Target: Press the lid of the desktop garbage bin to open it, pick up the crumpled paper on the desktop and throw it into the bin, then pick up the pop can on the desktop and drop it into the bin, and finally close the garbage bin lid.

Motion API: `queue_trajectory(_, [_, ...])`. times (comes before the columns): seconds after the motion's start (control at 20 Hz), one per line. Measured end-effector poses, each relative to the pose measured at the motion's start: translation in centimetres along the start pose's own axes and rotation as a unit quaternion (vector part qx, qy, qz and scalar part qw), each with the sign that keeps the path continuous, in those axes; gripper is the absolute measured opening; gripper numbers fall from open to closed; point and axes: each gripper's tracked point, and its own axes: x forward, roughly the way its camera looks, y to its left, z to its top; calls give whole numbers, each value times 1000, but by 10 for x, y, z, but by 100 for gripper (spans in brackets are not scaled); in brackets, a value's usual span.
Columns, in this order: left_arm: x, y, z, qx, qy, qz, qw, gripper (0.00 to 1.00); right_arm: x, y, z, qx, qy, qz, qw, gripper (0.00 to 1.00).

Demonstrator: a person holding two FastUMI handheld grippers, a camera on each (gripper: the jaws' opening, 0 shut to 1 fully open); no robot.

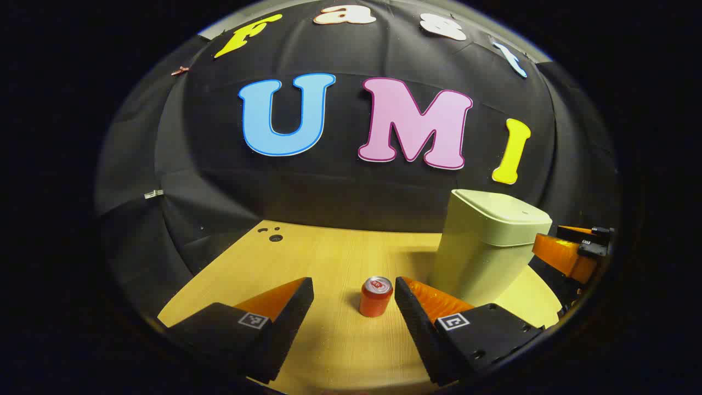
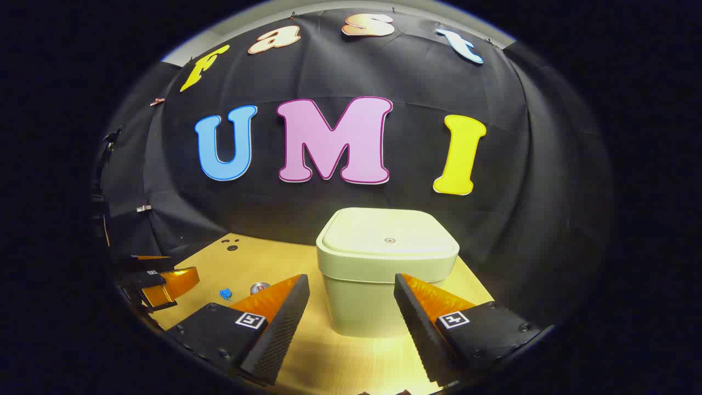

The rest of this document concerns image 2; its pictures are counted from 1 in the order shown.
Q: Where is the wooden desktop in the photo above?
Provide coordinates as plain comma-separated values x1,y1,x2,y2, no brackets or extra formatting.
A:
148,233,497,395

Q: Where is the pale green desktop garbage bin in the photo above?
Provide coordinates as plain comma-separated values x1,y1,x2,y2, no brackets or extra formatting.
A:
316,207,460,338

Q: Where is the black backdrop cloth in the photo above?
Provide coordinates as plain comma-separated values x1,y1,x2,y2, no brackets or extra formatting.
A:
90,7,612,308

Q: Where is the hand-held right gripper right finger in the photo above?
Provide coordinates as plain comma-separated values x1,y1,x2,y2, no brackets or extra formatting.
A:
394,273,544,386

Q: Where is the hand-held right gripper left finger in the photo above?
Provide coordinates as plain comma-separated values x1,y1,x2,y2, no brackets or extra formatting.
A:
165,274,310,386

